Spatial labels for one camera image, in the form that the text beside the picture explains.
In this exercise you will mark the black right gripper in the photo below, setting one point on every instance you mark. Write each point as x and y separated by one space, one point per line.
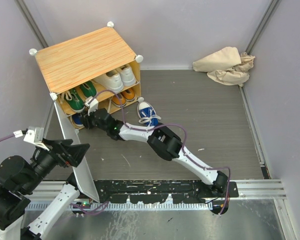
86 120

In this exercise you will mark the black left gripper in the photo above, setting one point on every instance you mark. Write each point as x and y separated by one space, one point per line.
74 152

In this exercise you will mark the orange sneaker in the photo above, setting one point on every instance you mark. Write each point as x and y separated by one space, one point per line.
129 95
115 103

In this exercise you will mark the blue sneaker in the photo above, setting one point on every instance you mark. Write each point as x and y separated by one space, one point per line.
147 114
76 120

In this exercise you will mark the white cabinet door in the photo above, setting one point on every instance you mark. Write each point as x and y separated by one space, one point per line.
82 173

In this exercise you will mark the green sneaker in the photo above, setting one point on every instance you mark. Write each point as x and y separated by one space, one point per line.
73 99
88 89

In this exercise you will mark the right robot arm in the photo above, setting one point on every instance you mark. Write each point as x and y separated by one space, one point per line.
163 141

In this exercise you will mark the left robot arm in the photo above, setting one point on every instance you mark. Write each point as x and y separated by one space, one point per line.
18 179

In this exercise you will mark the white shoe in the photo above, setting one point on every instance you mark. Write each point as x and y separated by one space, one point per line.
110 80
126 74

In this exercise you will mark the wooden shoe cabinet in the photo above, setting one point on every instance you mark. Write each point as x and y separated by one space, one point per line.
69 64

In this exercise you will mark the beige cloth bag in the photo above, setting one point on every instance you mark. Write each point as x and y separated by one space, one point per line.
226 66

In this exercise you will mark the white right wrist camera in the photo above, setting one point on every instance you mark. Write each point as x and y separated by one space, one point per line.
92 104

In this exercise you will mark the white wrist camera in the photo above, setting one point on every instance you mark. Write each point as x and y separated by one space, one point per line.
32 135
92 104

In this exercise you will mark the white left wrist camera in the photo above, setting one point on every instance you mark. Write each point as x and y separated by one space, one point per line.
32 135

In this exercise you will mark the grey cable duct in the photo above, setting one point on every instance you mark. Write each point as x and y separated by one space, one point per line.
166 206

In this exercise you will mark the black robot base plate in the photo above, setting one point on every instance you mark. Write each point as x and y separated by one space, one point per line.
153 191

